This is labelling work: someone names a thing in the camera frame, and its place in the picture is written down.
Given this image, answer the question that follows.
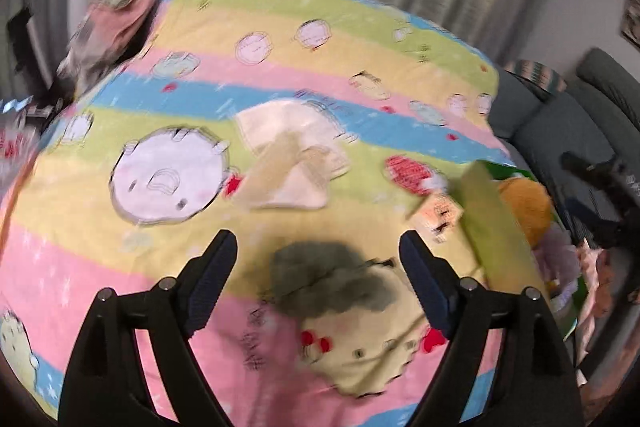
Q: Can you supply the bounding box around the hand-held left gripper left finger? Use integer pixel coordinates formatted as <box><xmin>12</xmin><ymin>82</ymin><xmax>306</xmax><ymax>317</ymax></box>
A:
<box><xmin>59</xmin><ymin>229</ymin><xmax>238</xmax><ymax>427</ymax></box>

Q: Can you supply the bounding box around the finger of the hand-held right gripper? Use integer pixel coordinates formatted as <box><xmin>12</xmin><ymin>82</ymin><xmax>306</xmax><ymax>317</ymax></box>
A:
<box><xmin>559</xmin><ymin>151</ymin><xmax>626</xmax><ymax>188</ymax></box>
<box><xmin>562</xmin><ymin>197</ymin><xmax>626</xmax><ymax>249</ymax></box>

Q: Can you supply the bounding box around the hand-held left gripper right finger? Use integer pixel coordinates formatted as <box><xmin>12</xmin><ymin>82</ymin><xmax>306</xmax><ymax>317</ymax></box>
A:
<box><xmin>398</xmin><ymin>229</ymin><xmax>586</xmax><ymax>427</ymax></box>

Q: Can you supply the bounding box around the purple fluffy cloth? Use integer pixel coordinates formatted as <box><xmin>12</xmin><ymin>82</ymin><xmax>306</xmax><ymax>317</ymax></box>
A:
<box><xmin>537</xmin><ymin>227</ymin><xmax>581</xmax><ymax>298</ymax></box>

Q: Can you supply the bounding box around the yellow brown plush toy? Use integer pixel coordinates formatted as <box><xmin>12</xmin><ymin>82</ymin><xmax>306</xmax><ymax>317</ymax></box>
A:
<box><xmin>497</xmin><ymin>177</ymin><xmax>556</xmax><ymax>248</ymax></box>

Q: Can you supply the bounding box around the green box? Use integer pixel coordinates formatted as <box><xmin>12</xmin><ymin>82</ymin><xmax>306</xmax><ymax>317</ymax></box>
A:
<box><xmin>460</xmin><ymin>159</ymin><xmax>588</xmax><ymax>343</ymax></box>

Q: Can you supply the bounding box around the grey fluffy cloth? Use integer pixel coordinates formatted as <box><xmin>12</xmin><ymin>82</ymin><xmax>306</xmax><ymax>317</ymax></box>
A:
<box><xmin>262</xmin><ymin>242</ymin><xmax>396</xmax><ymax>319</ymax></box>

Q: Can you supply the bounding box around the cream cloth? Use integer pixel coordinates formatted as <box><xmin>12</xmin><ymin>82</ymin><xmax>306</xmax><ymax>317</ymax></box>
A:
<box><xmin>232</xmin><ymin>99</ymin><xmax>351</xmax><ymax>210</ymax></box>

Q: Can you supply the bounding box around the pink striped cloth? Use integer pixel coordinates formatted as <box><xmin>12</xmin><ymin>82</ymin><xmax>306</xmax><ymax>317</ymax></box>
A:
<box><xmin>575</xmin><ymin>242</ymin><xmax>631</xmax><ymax>388</ymax></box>

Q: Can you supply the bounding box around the grey sofa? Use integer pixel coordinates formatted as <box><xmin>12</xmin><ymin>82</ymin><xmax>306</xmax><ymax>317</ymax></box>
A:
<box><xmin>487</xmin><ymin>47</ymin><xmax>640</xmax><ymax>408</ymax></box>

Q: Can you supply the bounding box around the grey sofa cushion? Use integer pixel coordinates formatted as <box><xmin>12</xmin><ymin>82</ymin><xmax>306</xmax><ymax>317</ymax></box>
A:
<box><xmin>575</xmin><ymin>48</ymin><xmax>640</xmax><ymax>148</ymax></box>

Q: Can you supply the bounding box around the colourful knitted cloth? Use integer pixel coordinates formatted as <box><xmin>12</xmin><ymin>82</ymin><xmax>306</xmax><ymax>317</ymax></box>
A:
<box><xmin>505</xmin><ymin>59</ymin><xmax>568</xmax><ymax>95</ymax></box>

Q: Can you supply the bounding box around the printed blanket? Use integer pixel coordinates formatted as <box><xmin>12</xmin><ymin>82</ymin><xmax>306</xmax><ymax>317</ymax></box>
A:
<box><xmin>0</xmin><ymin>0</ymin><xmax>541</xmax><ymax>427</ymax></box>

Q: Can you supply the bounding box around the pile of clothes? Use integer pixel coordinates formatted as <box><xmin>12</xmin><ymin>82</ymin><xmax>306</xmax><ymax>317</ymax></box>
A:
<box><xmin>57</xmin><ymin>0</ymin><xmax>176</xmax><ymax>78</ymax></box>

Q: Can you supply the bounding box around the dark furniture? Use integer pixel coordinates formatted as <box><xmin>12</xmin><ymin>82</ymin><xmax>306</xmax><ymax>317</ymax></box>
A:
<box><xmin>7</xmin><ymin>7</ymin><xmax>66</xmax><ymax>118</ymax></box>

